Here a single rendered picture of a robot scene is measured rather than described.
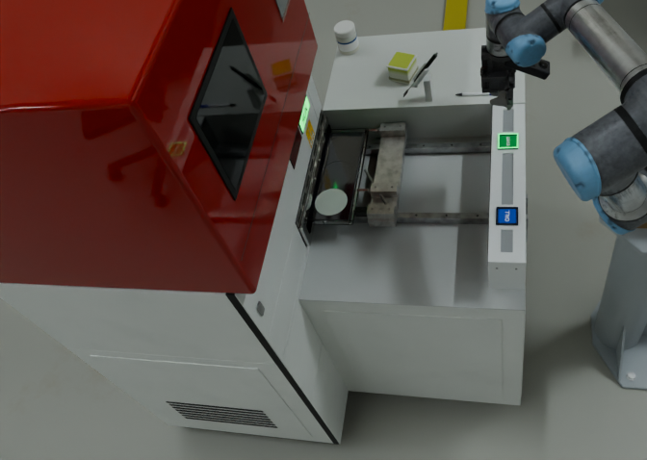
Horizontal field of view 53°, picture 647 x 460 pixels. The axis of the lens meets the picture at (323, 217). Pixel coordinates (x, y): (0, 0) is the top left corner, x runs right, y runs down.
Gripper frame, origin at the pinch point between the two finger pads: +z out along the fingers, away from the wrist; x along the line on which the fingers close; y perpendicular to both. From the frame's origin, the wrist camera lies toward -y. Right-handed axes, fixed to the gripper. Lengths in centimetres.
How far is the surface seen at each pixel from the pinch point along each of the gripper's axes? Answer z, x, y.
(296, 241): 17, 34, 59
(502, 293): 29, 41, 2
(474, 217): 25.7, 18.5, 9.9
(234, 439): 111, 66, 103
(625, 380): 109, 31, -40
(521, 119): 14.7, -8.5, -2.9
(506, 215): 14.2, 25.7, 0.8
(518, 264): 15.4, 40.0, -2.1
